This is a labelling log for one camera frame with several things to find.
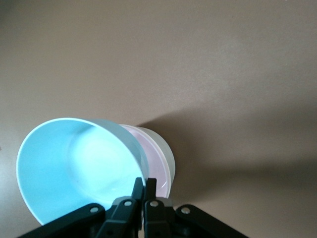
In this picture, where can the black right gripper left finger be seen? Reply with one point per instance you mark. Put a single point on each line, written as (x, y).
(119, 218)

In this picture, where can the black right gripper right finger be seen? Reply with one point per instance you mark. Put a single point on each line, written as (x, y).
(158, 220)

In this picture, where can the pink bowl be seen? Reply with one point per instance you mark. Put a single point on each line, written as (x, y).
(156, 163)

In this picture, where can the blue bowl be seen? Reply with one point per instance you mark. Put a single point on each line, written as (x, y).
(74, 168)

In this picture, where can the white bowl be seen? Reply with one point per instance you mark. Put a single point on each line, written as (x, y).
(168, 153)

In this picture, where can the brown table cover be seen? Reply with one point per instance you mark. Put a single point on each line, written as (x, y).
(198, 74)

